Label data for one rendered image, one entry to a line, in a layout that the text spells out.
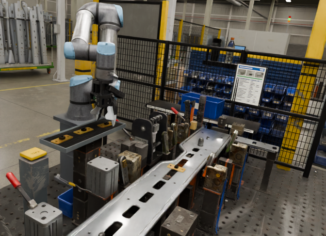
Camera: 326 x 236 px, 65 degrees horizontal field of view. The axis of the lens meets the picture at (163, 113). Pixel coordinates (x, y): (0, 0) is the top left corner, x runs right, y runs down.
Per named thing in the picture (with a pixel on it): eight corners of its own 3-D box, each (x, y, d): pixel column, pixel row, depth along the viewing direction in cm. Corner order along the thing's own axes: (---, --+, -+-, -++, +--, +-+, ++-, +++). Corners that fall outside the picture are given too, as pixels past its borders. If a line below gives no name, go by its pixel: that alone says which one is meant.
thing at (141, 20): (158, 148, 379) (175, 2, 321) (154, 151, 367) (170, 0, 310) (92, 125, 442) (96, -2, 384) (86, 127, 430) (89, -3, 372)
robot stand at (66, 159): (53, 179, 153) (52, 115, 142) (80, 166, 171) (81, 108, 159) (77, 192, 144) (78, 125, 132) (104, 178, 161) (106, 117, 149)
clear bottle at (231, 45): (231, 63, 205) (236, 38, 199) (223, 62, 207) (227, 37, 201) (233, 63, 210) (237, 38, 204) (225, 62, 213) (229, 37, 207)
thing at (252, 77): (258, 107, 195) (268, 66, 186) (229, 101, 204) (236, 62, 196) (259, 106, 197) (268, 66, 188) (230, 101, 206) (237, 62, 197)
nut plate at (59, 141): (57, 144, 95) (57, 141, 95) (50, 141, 97) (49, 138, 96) (73, 137, 103) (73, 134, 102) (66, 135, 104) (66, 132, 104)
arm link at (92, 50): (91, 43, 121) (89, 44, 111) (115, 45, 124) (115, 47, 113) (90, 60, 124) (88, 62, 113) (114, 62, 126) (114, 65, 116)
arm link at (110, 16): (92, 101, 148) (97, 7, 150) (119, 102, 151) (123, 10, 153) (90, 99, 136) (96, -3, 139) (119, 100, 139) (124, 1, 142)
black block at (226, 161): (224, 213, 140) (234, 165, 132) (205, 206, 145) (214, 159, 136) (227, 206, 147) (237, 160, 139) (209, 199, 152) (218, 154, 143)
